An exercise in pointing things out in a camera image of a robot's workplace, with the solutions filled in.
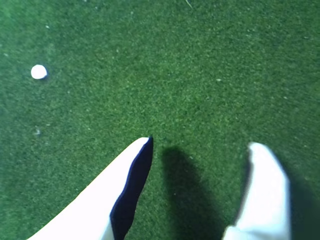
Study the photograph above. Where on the white gripper finger with black pad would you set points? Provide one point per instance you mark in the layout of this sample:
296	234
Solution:
95	205

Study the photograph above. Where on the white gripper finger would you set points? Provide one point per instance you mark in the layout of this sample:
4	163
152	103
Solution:
267	195

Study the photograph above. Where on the small white dot marker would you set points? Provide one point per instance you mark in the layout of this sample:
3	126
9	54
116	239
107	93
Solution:
38	72

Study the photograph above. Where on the long green turf mat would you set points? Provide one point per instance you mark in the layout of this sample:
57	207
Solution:
175	75

